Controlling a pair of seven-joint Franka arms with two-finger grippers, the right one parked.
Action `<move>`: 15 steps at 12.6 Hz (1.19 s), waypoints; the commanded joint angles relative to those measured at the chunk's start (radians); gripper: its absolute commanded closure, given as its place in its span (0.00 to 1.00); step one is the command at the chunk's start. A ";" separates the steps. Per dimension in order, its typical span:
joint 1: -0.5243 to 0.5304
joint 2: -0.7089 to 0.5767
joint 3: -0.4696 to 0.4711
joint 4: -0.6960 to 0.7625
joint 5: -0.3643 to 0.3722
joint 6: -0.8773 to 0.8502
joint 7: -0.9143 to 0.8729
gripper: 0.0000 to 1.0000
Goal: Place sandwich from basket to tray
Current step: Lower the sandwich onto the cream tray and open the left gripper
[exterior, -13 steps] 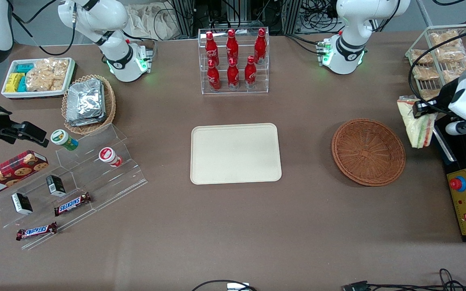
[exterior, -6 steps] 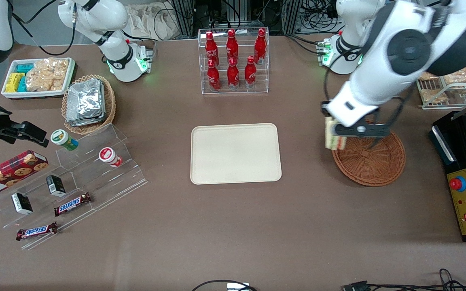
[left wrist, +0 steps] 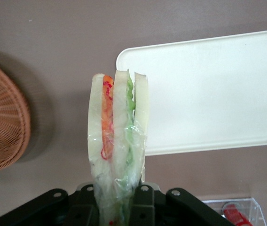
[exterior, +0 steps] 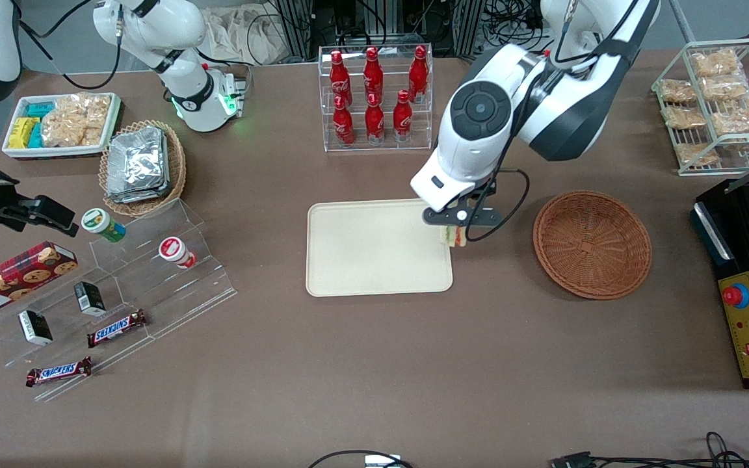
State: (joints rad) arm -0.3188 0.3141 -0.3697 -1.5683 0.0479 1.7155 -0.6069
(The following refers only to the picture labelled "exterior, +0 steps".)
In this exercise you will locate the clear acrylic bottle rack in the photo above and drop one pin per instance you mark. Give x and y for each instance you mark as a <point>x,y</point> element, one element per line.
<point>387,147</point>

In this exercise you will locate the round brown wicker basket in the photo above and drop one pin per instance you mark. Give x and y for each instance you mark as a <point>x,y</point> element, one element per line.
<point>592,247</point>

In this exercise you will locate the triangle sandwich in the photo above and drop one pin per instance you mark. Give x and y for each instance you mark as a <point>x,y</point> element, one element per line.
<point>452,236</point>

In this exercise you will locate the red cola bottle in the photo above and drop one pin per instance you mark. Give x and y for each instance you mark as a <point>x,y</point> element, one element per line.
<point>375,122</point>
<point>402,118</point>
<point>339,75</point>
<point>419,71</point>
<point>343,123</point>
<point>373,71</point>

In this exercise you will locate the yellow snack packet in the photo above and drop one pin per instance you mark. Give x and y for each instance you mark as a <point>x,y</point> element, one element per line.
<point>21,132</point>

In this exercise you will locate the white rectangular snack tray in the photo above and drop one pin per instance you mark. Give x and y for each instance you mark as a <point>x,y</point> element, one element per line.
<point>56,151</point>

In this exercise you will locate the teal snack packet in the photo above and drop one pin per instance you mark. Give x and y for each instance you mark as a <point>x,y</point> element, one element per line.
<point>36,136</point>
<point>40,108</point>

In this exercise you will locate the red Walkers cookie box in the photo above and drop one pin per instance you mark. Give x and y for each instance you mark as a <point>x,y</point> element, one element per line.
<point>17,278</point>

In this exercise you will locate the silver foil packet stack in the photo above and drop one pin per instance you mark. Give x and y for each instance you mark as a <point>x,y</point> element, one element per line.
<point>137,164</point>

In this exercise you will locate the beige cloth bag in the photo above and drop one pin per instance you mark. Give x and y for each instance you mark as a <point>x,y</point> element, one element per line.
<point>238,32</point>

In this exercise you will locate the clear bag of pastry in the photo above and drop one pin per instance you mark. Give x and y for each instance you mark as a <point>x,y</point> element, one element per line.
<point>724,88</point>
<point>677,91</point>
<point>738,118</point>
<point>696,155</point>
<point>683,117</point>
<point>716,63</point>

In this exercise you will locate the clear acrylic step stand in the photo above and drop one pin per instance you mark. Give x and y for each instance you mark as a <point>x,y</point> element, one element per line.
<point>173,299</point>

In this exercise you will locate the small black box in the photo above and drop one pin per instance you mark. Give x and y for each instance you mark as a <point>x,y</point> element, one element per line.
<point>36,327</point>
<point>90,298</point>

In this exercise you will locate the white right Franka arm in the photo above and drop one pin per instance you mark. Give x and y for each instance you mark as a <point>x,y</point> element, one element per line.
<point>186,97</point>

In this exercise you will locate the black machine housing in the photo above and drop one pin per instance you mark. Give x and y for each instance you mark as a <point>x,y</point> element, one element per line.
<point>732,247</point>

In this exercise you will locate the Snickers chocolate bar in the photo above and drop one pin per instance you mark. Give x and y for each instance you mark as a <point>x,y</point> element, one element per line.
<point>116,328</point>
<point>59,372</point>

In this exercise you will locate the grey aluminium frame post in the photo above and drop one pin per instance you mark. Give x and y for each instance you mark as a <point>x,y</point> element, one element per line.
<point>293,26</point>
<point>469,26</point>

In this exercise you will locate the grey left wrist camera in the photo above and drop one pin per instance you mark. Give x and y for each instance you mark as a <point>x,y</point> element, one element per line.
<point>446,217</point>

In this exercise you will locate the white plug device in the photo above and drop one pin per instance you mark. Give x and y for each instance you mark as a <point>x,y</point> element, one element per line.
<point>382,461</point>

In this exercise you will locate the clear bag of crackers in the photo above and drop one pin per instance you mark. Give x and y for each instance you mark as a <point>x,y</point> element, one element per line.
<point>75,120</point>

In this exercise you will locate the red lid snack cup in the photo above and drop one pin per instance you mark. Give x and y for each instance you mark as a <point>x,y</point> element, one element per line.
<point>174,250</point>

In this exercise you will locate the green lid snack cup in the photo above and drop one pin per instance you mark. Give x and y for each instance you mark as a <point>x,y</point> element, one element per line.
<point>100,222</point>

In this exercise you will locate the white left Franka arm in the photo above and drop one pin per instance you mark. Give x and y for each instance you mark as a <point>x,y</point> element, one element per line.
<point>478,110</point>

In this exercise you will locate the beige plastic tray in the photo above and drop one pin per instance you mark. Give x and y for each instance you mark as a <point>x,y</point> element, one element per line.
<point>374,250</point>

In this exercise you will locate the light oval wicker basket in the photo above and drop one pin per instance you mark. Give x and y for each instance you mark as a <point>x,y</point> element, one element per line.
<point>178,169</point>

